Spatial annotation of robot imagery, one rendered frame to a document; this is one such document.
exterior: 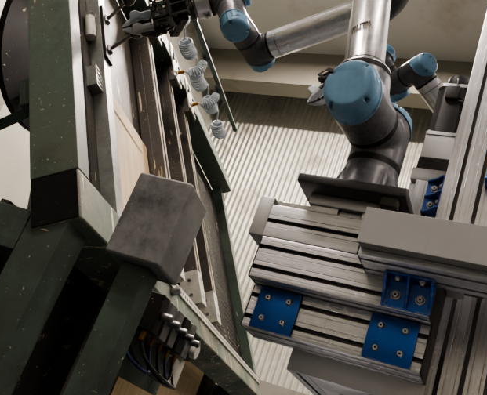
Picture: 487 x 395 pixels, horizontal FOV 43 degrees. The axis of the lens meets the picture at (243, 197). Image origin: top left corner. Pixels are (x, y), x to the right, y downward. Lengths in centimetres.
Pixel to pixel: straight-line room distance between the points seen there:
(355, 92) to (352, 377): 55
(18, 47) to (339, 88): 181
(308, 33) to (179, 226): 71
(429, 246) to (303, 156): 475
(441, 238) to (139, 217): 56
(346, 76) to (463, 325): 55
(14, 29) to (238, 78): 335
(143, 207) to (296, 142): 471
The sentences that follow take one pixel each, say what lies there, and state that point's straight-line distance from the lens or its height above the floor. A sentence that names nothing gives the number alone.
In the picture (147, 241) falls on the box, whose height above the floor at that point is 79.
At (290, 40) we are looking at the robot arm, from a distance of 171.
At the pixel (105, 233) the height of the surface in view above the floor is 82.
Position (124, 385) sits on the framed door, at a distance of 231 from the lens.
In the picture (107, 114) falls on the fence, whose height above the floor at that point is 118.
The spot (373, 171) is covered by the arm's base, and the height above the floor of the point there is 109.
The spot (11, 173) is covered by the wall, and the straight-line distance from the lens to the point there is 440.
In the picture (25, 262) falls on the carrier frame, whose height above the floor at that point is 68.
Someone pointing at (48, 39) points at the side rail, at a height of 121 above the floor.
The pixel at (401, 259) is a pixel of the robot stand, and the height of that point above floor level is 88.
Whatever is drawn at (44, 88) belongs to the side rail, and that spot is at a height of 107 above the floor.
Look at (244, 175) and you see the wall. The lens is 586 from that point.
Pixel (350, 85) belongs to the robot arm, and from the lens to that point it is 126.
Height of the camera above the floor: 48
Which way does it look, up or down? 22 degrees up
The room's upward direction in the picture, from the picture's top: 21 degrees clockwise
